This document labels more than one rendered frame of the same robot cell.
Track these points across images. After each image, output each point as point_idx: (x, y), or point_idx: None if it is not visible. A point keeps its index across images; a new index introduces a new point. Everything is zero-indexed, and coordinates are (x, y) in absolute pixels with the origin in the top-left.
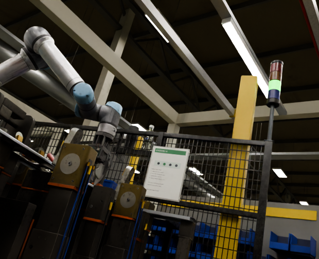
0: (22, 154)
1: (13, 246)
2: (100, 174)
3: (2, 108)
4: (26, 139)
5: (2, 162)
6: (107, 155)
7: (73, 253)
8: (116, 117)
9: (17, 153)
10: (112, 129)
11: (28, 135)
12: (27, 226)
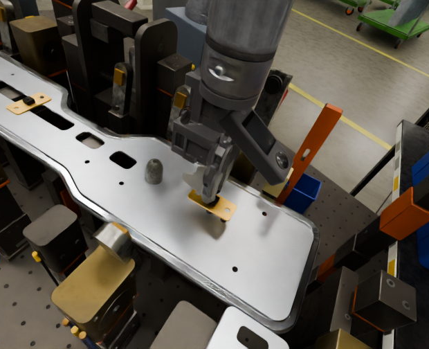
0: (167, 93)
1: (55, 204)
2: (202, 188)
3: (91, 25)
4: (136, 74)
5: None
6: (210, 154)
7: (153, 264)
8: (221, 2)
9: (50, 109)
10: (212, 65)
11: (138, 68)
12: (55, 195)
